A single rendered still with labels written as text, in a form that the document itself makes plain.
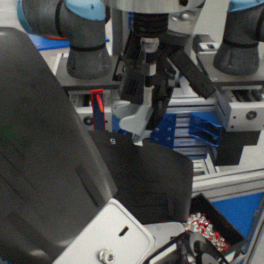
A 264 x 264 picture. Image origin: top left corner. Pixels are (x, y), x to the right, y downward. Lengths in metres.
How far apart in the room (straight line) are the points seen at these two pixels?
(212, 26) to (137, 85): 1.92
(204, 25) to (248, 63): 1.28
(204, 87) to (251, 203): 0.64
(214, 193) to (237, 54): 0.44
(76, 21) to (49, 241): 0.77
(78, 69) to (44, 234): 0.79
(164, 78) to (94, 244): 0.28
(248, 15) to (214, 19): 1.33
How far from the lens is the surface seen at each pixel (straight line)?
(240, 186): 1.00
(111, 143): 0.57
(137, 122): 0.54
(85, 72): 1.02
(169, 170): 0.53
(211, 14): 2.36
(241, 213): 1.14
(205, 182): 0.93
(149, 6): 0.20
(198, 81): 0.53
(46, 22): 1.03
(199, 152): 1.25
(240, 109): 1.02
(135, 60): 0.51
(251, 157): 2.45
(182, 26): 0.47
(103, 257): 0.29
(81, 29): 0.99
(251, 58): 1.11
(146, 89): 0.26
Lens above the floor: 1.51
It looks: 37 degrees down
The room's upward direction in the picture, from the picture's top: straight up
